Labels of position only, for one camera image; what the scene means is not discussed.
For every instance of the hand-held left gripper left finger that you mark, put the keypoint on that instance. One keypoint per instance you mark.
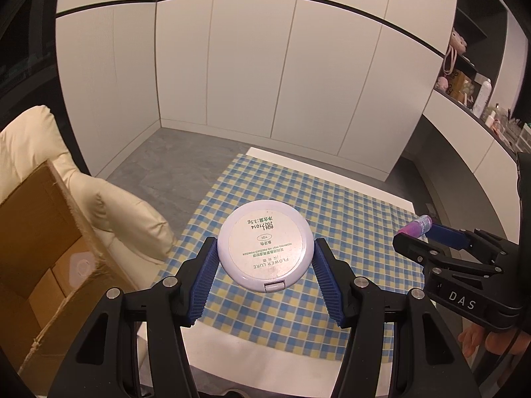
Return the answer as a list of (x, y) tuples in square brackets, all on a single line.
[(203, 282)]

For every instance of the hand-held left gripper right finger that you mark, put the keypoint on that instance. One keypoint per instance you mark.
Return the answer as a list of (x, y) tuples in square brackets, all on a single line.
[(330, 282)]

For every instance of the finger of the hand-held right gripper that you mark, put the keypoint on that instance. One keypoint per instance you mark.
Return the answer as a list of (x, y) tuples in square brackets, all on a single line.
[(415, 248), (448, 235)]

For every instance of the small pink purple tube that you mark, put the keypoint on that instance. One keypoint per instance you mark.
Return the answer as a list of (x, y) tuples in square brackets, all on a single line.
[(415, 227)]

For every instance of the white round compact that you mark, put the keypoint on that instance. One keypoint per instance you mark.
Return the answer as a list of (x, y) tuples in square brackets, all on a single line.
[(265, 240)]

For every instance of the translucent square container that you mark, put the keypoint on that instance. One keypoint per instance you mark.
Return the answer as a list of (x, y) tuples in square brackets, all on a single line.
[(83, 267)]

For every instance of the brown cardboard box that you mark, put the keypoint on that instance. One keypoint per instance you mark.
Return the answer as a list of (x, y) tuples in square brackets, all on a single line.
[(37, 215)]

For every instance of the person's right hand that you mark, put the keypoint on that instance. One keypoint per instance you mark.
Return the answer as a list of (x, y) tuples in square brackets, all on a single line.
[(473, 340)]

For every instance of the white built-in counter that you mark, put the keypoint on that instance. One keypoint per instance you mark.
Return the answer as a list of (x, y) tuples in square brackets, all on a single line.
[(456, 132)]

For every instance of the blue yellow checkered tablecloth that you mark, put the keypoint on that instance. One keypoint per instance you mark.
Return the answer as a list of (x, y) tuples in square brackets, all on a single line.
[(269, 182)]

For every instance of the cream padded armchair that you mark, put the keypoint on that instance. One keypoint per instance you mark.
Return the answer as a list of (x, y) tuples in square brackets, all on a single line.
[(116, 203)]

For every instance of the clear cosmetics organizer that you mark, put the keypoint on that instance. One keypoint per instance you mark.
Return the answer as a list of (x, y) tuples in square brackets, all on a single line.
[(512, 130)]

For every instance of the white bottle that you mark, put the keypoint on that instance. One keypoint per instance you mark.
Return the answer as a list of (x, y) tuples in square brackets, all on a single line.
[(482, 97)]

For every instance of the beige box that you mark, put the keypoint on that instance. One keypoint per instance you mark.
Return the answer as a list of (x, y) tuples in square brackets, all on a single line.
[(458, 87)]

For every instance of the small pink plush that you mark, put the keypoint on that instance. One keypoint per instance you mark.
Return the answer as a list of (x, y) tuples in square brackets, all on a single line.
[(444, 83)]

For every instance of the pink bag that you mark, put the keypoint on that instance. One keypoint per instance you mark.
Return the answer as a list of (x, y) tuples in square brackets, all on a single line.
[(454, 49)]

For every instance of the white wardrobe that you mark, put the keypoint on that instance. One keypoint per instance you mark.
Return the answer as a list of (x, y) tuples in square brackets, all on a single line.
[(249, 70)]

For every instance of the black glass cabinet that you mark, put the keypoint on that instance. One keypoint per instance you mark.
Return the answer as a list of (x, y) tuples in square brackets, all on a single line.
[(29, 49)]

